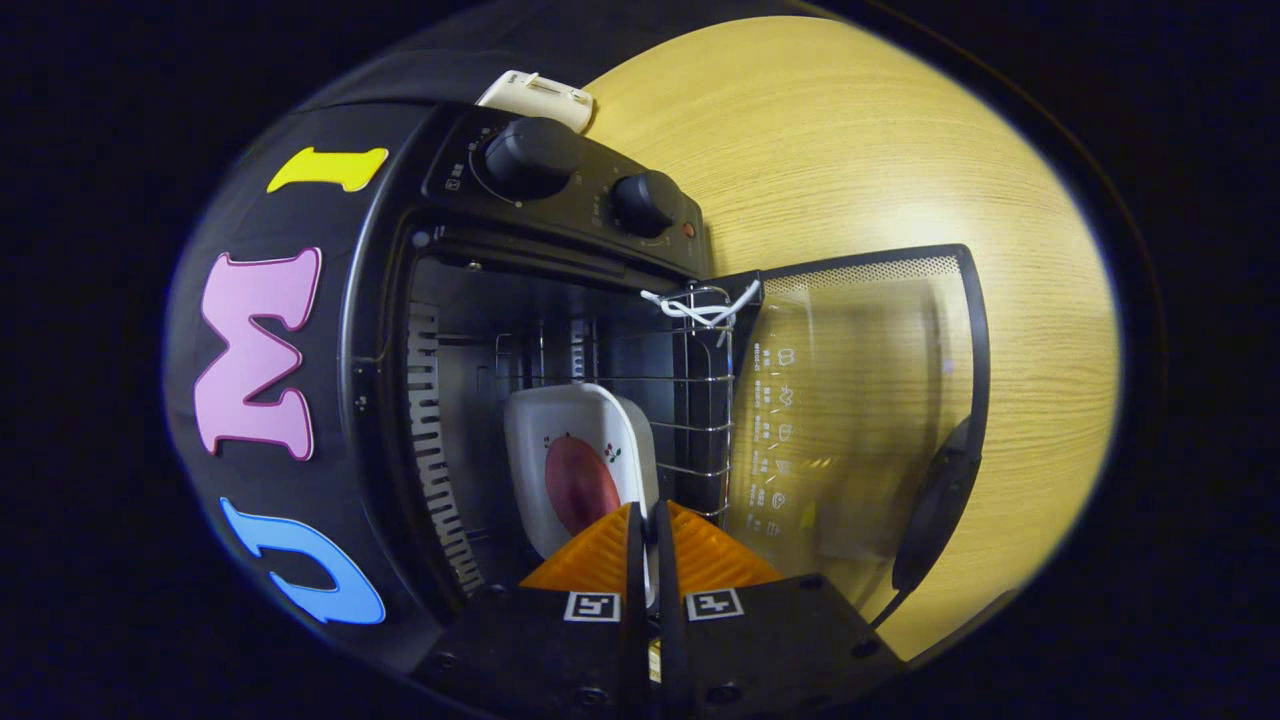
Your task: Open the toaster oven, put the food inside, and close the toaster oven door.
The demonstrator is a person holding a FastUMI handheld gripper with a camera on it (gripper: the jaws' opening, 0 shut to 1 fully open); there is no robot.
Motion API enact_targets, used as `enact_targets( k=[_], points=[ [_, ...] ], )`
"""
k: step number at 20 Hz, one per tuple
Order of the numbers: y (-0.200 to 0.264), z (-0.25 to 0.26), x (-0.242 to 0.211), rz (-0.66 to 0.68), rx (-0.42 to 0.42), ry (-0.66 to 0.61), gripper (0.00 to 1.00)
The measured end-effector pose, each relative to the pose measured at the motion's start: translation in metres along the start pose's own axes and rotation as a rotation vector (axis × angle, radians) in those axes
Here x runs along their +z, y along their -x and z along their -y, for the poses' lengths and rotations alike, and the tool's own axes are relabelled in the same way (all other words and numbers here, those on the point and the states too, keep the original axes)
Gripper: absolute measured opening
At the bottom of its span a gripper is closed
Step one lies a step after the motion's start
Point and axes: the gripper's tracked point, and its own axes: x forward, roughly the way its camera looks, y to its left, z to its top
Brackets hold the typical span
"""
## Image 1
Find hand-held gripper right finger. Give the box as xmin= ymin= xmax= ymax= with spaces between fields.
xmin=655 ymin=500 xmax=906 ymax=719

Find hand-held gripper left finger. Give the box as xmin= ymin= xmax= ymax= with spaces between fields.
xmin=415 ymin=500 xmax=651 ymax=719

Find pink round meat slice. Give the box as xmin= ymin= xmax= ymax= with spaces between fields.
xmin=544 ymin=435 xmax=623 ymax=538

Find white square plate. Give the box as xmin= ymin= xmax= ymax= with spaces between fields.
xmin=503 ymin=383 xmax=661 ymax=611

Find glass toaster oven door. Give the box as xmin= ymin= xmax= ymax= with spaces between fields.
xmin=715 ymin=245 xmax=991 ymax=631

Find black toaster oven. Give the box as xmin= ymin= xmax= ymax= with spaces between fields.
xmin=340 ymin=100 xmax=991 ymax=691

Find black oven knob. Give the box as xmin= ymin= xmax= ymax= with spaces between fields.
xmin=610 ymin=170 xmax=686 ymax=239
xmin=483 ymin=117 xmax=584 ymax=199

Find cream white toaster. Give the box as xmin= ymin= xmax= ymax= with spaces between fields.
xmin=476 ymin=70 xmax=594 ymax=134

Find metal wire oven rack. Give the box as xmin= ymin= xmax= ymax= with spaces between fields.
xmin=495 ymin=285 xmax=736 ymax=526

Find white string tie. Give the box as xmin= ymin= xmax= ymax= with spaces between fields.
xmin=640 ymin=280 xmax=761 ymax=346

